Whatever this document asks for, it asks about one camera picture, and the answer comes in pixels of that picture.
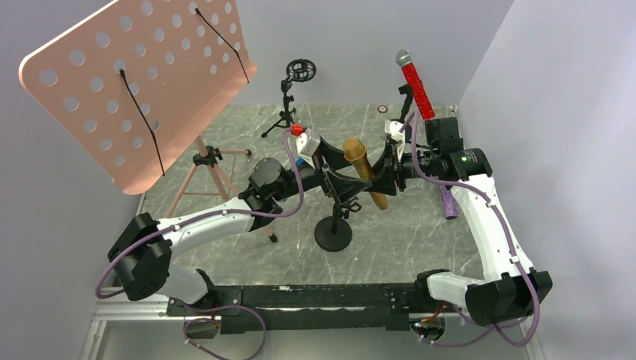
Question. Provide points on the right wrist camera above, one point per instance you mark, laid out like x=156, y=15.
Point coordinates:
x=395, y=132

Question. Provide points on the black tripod shock mount stand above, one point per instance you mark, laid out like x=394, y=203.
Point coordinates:
x=300, y=70

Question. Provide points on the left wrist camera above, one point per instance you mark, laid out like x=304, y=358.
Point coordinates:
x=307, y=142

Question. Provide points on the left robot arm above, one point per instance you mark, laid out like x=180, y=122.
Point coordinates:
x=142, y=257

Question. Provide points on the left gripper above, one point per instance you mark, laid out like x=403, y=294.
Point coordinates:
x=320, y=171

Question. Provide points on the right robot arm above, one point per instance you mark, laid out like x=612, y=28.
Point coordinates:
x=511, y=287

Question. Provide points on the gold microphone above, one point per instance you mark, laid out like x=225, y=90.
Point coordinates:
x=355, y=152

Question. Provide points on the red glitter microphone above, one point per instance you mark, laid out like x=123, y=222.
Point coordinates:
x=404, y=60

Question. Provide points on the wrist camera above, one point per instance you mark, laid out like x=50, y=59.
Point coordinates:
x=307, y=142
x=395, y=132

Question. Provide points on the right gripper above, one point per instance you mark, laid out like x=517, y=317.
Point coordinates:
x=393, y=165

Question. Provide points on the black round mic stand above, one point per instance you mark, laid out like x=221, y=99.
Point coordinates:
x=333, y=233
x=407, y=91

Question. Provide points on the purple glitter microphone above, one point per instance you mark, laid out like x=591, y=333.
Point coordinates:
x=448, y=203

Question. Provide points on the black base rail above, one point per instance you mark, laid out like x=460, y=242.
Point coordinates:
x=389, y=306

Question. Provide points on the pink perforated music stand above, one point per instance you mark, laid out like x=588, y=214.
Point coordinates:
x=136, y=82

